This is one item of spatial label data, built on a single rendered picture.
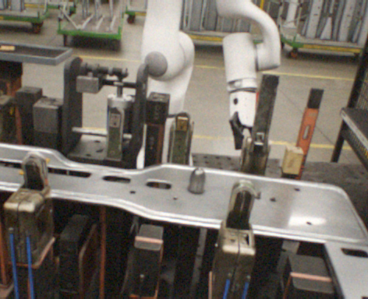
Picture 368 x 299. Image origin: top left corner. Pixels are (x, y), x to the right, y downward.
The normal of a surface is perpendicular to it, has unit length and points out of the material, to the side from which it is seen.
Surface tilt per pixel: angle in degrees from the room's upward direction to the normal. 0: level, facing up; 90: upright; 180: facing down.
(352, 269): 0
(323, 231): 0
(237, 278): 90
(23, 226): 90
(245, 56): 64
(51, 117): 90
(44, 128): 90
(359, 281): 0
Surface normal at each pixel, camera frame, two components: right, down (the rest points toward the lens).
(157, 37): -0.29, 0.00
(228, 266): -0.12, 0.44
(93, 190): 0.09, -0.89
